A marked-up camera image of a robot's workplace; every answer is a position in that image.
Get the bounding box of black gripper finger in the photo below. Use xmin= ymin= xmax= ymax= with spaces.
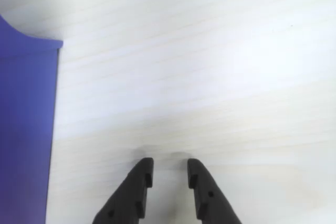
xmin=92 ymin=157 xmax=154 ymax=224
xmin=187 ymin=158 xmax=242 ymax=224

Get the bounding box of blue plastic box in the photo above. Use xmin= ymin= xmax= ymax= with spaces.
xmin=0 ymin=14 xmax=64 ymax=224

